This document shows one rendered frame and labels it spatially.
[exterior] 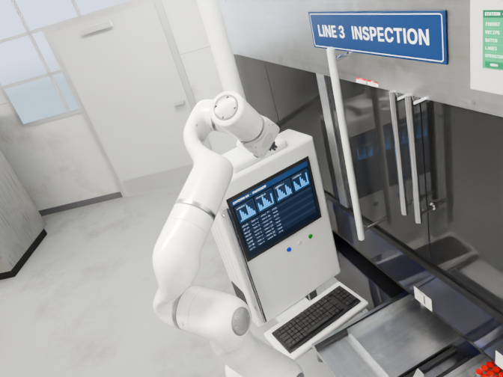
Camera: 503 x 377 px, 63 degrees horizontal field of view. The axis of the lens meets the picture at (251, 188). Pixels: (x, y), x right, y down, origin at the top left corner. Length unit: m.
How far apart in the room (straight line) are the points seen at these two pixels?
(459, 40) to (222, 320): 0.78
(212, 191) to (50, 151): 4.95
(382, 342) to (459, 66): 1.05
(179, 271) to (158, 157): 4.47
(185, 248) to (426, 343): 1.13
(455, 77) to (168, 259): 0.76
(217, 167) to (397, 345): 1.08
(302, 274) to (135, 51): 3.55
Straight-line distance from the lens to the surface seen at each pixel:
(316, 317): 1.90
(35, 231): 5.47
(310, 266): 1.95
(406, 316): 1.79
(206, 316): 0.88
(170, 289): 0.84
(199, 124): 0.99
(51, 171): 5.87
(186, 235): 0.81
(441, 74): 1.11
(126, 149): 5.31
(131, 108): 5.09
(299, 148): 1.67
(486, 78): 1.01
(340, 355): 1.70
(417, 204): 1.28
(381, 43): 1.24
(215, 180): 0.86
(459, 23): 1.04
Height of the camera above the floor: 2.22
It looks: 28 degrees down
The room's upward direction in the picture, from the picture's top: 17 degrees counter-clockwise
